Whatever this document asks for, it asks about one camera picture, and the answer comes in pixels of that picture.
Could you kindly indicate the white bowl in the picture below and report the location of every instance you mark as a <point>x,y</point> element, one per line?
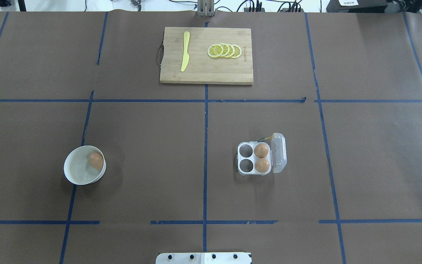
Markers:
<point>77,169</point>

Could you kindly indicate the brown egg in box rear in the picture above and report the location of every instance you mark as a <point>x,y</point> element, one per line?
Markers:
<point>261,150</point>

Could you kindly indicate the yellow plastic knife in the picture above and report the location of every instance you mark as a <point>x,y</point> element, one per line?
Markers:
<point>185,55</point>

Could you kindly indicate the brown egg in box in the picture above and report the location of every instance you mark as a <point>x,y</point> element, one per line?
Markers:
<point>262,166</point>
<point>261,150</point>

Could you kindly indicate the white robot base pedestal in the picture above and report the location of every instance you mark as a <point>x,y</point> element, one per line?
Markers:
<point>204,258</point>

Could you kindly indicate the wooden cutting board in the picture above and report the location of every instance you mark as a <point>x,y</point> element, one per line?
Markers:
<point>203,69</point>

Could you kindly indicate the aluminium frame post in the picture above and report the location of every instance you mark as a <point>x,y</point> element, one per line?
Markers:
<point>205,8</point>

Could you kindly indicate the clear plastic egg box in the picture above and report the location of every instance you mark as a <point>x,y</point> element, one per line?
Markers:
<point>278,155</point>

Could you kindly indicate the lemon slice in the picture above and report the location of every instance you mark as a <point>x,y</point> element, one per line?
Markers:
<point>230,51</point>
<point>237,51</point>
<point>224,49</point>
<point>215,51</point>

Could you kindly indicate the brown egg from bowl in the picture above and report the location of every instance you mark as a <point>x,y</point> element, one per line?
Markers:
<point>96,160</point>

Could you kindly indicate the brown egg in box front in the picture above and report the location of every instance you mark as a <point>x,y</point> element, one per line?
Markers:
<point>262,166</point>

